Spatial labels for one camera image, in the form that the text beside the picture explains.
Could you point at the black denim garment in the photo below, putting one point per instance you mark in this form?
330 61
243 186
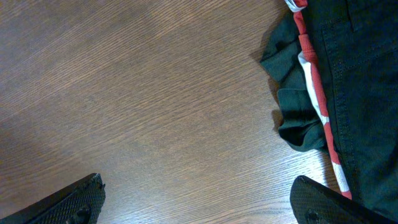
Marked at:
356 45

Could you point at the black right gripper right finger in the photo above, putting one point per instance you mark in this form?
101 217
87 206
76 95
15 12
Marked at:
313 203

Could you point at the red white striped garment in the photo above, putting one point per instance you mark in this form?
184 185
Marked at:
309 61

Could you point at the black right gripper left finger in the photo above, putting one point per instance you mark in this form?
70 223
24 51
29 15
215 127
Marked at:
79 202

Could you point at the dark green garment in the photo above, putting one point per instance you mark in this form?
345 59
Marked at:
301 127

